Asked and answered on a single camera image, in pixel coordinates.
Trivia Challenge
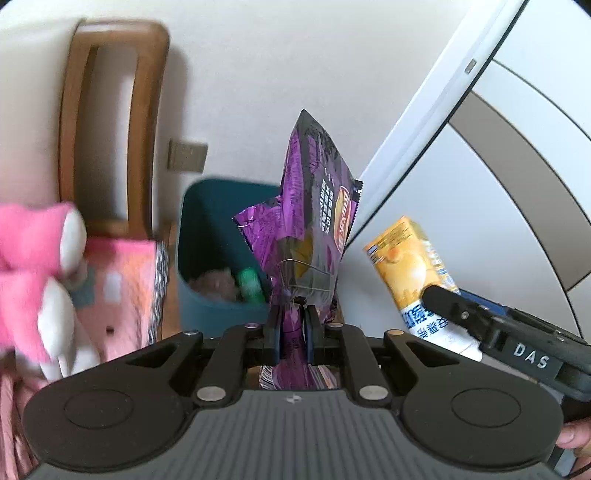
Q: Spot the pink printed blanket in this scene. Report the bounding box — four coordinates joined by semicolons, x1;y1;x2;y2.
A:
69;235;171;365

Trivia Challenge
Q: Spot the teal trash bin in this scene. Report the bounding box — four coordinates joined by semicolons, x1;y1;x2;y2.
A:
174;178;283;340

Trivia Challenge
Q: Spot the white table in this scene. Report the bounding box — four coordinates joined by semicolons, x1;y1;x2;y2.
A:
346;0;591;305

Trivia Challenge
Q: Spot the person's right hand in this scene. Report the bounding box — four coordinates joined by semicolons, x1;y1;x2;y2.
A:
555;418;591;450

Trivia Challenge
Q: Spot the green wrapper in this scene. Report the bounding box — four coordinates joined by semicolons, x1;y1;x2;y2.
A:
238;268;267;303

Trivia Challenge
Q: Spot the wooden chair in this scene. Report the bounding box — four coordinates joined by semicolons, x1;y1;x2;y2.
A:
58;18;171;245

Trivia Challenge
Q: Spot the purple chip bag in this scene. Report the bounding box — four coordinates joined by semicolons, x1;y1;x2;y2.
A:
232;109;364;392

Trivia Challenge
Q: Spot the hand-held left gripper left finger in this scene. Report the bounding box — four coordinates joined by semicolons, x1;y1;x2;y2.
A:
126;305;283;409

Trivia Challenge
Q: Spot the crumpled brownish wrapper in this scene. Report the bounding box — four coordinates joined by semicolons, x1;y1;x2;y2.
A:
189;269;241;301

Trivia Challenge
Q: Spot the beige wall socket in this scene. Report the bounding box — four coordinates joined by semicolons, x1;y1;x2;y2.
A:
167;140;208;174

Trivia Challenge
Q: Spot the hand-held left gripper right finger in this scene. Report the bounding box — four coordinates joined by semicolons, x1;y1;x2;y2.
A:
302;305;446;409

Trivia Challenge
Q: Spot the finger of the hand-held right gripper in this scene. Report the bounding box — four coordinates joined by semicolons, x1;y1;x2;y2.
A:
422;285;509;354
459;290;509;320

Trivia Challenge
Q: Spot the pink plush toy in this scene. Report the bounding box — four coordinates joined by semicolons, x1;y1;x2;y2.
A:
0;202;100;381

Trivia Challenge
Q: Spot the pink striped cloth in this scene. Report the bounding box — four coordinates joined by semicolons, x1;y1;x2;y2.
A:
0;360;42;480

